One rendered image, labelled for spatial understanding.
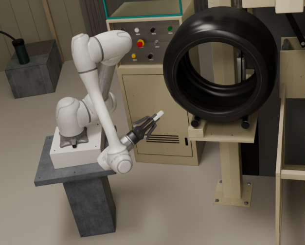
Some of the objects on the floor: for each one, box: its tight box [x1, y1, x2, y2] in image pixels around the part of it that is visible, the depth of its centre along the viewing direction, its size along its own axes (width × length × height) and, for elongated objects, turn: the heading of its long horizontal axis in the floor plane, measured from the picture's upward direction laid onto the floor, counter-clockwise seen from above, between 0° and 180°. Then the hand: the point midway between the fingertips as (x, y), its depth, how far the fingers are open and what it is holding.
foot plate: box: [213, 179, 253, 208], centre depth 320 cm, size 27×27×2 cm
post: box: [208, 0, 243, 199], centre depth 254 cm, size 13×13×250 cm
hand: (157, 115), depth 236 cm, fingers closed
